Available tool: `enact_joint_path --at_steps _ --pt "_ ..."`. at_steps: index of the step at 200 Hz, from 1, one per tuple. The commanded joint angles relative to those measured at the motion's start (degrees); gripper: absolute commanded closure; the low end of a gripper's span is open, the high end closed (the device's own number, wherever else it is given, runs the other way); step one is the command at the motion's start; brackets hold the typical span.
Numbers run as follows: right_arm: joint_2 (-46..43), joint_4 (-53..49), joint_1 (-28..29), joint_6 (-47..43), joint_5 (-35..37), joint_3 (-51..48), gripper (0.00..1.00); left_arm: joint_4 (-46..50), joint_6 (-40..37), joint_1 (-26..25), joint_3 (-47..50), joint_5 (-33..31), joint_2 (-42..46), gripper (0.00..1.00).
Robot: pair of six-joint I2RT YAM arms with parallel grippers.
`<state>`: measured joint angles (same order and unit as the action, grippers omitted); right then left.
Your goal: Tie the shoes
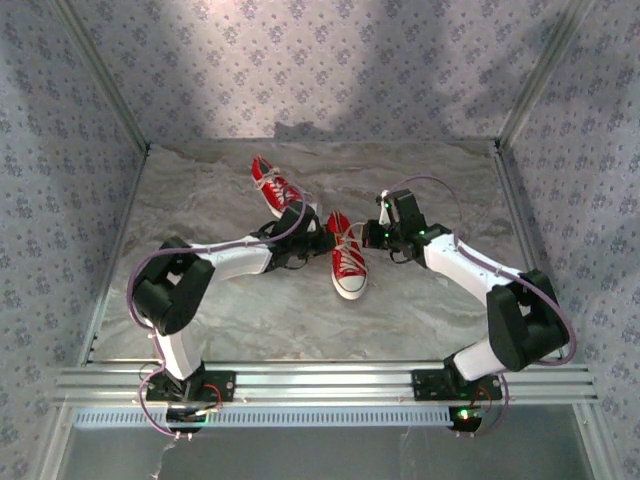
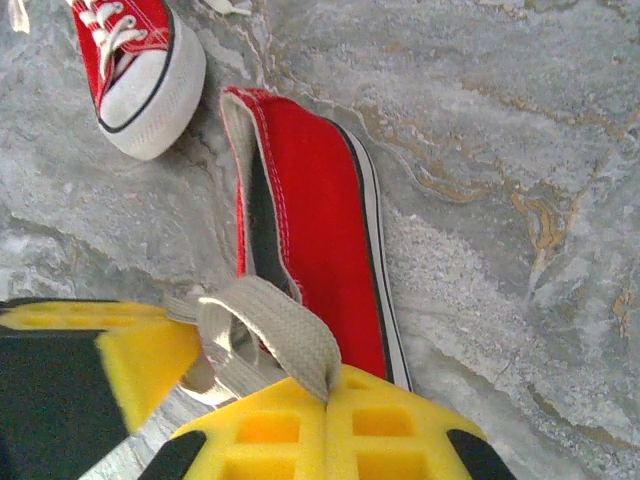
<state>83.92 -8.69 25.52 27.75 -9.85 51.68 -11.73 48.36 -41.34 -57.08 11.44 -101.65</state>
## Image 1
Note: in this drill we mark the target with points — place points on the white shoelace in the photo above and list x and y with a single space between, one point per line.
267 181
348 260

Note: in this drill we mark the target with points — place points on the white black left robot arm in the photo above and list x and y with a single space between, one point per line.
235 260

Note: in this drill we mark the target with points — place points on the aluminium frame leg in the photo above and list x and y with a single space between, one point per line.
54 442
590 442

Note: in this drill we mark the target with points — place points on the black controller board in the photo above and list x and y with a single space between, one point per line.
182 425
462 425

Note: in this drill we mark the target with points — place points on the floral fabric enclosure lining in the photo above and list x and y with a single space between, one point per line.
320 60

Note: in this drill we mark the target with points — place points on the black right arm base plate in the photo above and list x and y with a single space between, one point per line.
425 385

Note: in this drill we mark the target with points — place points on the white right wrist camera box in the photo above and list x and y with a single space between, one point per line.
385 210

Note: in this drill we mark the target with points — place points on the aluminium side rail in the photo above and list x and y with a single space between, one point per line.
515 200
118 250

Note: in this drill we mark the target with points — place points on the aluminium frame post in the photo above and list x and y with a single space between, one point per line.
105 80
542 75

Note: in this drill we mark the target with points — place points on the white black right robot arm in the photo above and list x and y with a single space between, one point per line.
460 260

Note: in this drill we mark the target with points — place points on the aluminium mounting rail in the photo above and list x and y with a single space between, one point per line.
325 385

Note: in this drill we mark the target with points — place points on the red canvas sneaker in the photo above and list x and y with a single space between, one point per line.
259 169
350 282

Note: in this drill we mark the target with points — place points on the white torn strip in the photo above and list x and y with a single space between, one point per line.
160 459

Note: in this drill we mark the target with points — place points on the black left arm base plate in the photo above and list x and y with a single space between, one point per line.
225 387

